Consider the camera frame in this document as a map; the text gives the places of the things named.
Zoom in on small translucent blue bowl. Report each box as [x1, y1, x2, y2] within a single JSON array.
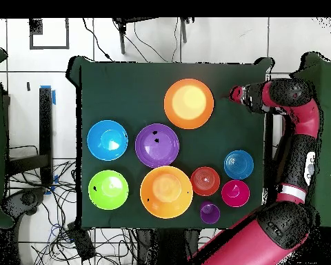
[[223, 149, 254, 181]]

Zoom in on large blue bowl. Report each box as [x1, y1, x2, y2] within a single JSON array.
[[86, 119, 129, 161]]

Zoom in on black chair base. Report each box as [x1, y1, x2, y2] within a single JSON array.
[[0, 186, 48, 230]]

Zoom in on blue tape strip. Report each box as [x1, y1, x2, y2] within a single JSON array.
[[39, 84, 57, 106]]

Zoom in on black power strip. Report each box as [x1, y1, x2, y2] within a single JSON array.
[[66, 222, 97, 262]]

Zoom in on tangle of black cables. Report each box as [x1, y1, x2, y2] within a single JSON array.
[[2, 144, 139, 265]]

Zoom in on black metal stand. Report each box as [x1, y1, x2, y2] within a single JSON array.
[[1, 87, 54, 188]]

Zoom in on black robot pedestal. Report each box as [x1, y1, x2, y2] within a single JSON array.
[[136, 228, 201, 265]]

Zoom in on black cable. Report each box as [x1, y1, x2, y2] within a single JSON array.
[[81, 17, 112, 61]]

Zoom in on black square frame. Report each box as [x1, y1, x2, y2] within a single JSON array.
[[29, 17, 70, 50]]

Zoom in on purple plastic bowl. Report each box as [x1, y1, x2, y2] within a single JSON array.
[[134, 123, 181, 169]]

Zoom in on large orange bowl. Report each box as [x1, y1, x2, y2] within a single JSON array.
[[163, 78, 215, 130], [139, 165, 194, 219]]

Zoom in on purple plastic cup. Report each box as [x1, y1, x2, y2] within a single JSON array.
[[199, 200, 221, 225]]

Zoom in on dark green tablecloth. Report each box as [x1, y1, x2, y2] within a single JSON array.
[[66, 55, 274, 230]]

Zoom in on red plastic bowl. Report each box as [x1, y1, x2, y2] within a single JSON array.
[[190, 166, 221, 197]]

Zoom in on pink plastic bowl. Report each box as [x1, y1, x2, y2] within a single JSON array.
[[221, 179, 251, 208]]

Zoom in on green plastic bowl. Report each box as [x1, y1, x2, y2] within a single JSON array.
[[88, 169, 130, 211]]

